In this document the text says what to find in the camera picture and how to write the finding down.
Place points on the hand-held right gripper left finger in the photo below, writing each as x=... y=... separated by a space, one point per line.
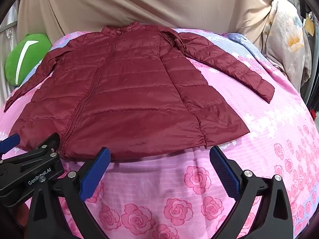
x=94 y=173

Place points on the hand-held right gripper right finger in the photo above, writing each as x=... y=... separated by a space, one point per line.
x=224 y=173

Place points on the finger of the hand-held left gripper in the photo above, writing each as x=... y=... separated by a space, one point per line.
x=51 y=140
x=10 y=142

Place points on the maroon puffer jacket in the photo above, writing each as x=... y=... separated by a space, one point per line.
x=129 y=92

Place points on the pink rose-print bedsheet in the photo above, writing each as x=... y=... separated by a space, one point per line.
x=174 y=179

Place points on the green plush pillow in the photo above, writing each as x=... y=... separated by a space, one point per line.
x=27 y=57

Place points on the white patterned curtain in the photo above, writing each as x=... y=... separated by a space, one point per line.
x=8 y=29

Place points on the cream floral cloth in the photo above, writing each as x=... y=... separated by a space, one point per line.
x=289 y=42

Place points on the beige draped cloth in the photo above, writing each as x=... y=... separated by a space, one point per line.
x=149 y=2

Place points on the dark metal frame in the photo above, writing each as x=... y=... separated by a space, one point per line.
x=312 y=79

